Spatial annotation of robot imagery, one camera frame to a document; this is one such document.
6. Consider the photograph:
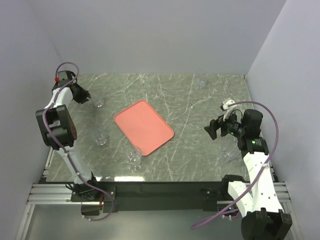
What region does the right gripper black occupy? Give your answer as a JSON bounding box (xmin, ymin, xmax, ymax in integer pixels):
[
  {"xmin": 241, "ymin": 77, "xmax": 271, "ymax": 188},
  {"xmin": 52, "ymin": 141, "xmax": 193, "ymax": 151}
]
[{"xmin": 204, "ymin": 109, "xmax": 246, "ymax": 140}]

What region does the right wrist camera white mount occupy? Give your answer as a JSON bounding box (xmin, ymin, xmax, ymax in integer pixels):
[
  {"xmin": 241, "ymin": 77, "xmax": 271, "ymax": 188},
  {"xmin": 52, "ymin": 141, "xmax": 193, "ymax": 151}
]
[{"xmin": 220, "ymin": 97, "xmax": 235, "ymax": 121}]

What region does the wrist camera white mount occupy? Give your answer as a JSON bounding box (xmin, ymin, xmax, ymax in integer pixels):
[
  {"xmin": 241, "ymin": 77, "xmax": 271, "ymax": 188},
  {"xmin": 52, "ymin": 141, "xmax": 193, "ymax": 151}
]
[
  {"xmin": 55, "ymin": 70, "xmax": 76, "ymax": 86},
  {"xmin": 220, "ymin": 97, "xmax": 235, "ymax": 121}
]

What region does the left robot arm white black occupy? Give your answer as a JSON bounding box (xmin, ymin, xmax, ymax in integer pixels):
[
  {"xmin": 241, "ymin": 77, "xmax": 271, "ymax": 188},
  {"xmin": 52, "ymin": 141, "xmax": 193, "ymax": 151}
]
[{"xmin": 35, "ymin": 84, "xmax": 101, "ymax": 202}]

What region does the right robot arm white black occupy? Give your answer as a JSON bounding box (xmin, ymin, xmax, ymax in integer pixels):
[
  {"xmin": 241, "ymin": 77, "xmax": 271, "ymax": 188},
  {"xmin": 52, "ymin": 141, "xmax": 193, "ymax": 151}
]
[{"xmin": 204, "ymin": 109, "xmax": 293, "ymax": 240}]

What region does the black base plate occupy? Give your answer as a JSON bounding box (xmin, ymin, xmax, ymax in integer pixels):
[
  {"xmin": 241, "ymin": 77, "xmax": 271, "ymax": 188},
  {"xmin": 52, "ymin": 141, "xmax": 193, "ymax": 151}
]
[{"xmin": 65, "ymin": 181, "xmax": 232, "ymax": 216}]

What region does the salmon pink plastic tray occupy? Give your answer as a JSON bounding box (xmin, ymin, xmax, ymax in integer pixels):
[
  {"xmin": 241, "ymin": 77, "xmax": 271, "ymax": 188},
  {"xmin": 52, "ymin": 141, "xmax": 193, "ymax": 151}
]
[{"xmin": 113, "ymin": 100, "xmax": 175, "ymax": 156}]

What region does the clear glass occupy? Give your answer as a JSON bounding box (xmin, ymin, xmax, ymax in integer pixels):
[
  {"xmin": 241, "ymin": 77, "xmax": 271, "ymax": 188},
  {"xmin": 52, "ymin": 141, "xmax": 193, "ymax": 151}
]
[
  {"xmin": 125, "ymin": 146, "xmax": 142, "ymax": 168},
  {"xmin": 91, "ymin": 89, "xmax": 105, "ymax": 108},
  {"xmin": 194, "ymin": 69, "xmax": 208, "ymax": 89},
  {"xmin": 93, "ymin": 128, "xmax": 108, "ymax": 146}
]

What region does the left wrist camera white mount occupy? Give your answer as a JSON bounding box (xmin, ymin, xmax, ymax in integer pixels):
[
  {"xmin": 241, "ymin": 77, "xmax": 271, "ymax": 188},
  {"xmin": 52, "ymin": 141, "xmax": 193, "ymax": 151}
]
[{"xmin": 55, "ymin": 70, "xmax": 76, "ymax": 86}]

